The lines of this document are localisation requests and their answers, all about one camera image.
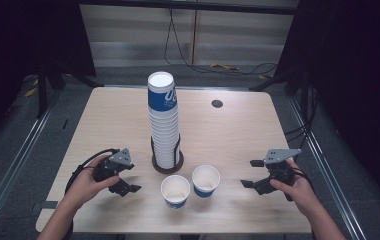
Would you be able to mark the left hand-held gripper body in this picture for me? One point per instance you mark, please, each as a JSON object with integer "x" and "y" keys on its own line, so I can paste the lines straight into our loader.
{"x": 121, "y": 158}

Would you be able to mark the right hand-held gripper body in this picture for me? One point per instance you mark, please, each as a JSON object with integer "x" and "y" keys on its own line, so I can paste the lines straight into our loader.
{"x": 278, "y": 155}

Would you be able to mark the black cup holder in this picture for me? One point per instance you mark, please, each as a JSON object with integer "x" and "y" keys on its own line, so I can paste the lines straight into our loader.
{"x": 168, "y": 170}

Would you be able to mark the blue and white paper cup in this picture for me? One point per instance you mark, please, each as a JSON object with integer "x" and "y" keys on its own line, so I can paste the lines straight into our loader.
{"x": 206, "y": 181}
{"x": 175, "y": 191}

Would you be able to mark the stack of paper cups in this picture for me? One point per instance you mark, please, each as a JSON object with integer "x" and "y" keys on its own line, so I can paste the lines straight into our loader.
{"x": 164, "y": 130}

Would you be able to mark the person's left hand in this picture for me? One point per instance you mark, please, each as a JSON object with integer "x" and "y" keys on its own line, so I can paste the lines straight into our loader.
{"x": 81, "y": 190}

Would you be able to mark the person's right hand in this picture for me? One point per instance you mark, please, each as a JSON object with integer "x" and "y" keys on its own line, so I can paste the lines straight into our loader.
{"x": 299, "y": 195}

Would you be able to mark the round grey table grommet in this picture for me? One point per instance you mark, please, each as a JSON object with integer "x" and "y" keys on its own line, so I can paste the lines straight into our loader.
{"x": 217, "y": 103}

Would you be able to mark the grey tape piece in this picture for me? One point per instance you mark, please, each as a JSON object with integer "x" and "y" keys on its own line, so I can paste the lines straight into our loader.
{"x": 46, "y": 205}

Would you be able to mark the black stand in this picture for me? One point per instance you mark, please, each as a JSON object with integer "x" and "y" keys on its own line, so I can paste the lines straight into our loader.
{"x": 271, "y": 81}
{"x": 42, "y": 93}

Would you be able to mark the yellow floor tape strip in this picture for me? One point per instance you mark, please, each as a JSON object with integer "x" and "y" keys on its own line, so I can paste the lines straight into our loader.
{"x": 223, "y": 66}
{"x": 30, "y": 92}

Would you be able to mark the black curtain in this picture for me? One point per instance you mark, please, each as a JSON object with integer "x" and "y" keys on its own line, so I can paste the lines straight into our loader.
{"x": 18, "y": 40}
{"x": 354, "y": 66}

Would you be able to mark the black overhead bar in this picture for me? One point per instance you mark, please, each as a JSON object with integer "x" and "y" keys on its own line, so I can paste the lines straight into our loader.
{"x": 184, "y": 6}

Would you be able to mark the metal floor rail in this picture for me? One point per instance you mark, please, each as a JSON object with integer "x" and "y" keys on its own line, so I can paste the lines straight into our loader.
{"x": 18, "y": 156}
{"x": 324, "y": 166}

